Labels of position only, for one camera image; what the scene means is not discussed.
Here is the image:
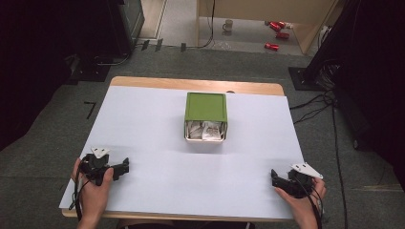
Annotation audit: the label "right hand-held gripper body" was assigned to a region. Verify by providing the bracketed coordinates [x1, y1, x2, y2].
[281, 162, 324, 199]

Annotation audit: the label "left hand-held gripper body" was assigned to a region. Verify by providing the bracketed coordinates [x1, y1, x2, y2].
[79, 146, 115, 187]

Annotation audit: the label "white printed sachet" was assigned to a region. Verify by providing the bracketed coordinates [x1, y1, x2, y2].
[186, 120, 204, 140]
[202, 120, 224, 141]

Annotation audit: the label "white box with green lid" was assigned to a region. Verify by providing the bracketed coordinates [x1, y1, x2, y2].
[183, 92, 229, 144]

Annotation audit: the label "person's right hand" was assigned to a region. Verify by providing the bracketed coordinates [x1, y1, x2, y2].
[275, 177, 328, 221]

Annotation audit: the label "person's left hand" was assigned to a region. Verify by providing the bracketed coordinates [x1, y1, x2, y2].
[71, 157, 115, 220]

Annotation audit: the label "white paper sheet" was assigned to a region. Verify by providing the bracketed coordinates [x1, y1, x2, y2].
[59, 85, 306, 220]

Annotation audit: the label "person's lap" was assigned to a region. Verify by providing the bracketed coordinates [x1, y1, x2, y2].
[116, 219, 256, 229]

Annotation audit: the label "black stand base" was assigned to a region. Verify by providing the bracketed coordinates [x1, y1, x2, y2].
[65, 53, 112, 86]

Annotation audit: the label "wooden table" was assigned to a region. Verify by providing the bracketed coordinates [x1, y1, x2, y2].
[61, 75, 295, 223]

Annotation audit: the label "black curtain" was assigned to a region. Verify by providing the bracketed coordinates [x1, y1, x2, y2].
[0, 0, 113, 152]
[333, 0, 405, 184]

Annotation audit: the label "dark monitor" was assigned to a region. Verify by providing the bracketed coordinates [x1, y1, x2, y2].
[106, 0, 146, 59]

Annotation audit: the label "grey mug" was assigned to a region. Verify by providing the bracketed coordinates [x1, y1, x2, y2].
[222, 18, 235, 33]

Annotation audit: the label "wooden shelf unit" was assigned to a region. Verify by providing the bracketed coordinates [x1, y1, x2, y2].
[195, 0, 339, 55]

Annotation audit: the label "right hand-held gripper cable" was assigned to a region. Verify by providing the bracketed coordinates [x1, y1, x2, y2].
[294, 176, 325, 229]

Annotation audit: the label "hand-held gripper cable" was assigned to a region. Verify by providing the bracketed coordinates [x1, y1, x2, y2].
[294, 176, 325, 229]
[68, 158, 91, 222]

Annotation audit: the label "left hand-held gripper cable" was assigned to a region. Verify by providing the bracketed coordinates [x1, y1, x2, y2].
[68, 158, 91, 222]

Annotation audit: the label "long black floor cable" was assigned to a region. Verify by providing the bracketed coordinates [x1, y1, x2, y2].
[330, 104, 350, 229]

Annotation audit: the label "black floor cables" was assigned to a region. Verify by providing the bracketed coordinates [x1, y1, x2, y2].
[288, 89, 336, 126]

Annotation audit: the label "black stand with base plate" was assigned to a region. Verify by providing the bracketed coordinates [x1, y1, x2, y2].
[288, 0, 356, 93]

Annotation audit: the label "black hanging cable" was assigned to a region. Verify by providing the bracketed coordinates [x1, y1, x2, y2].
[187, 0, 217, 50]

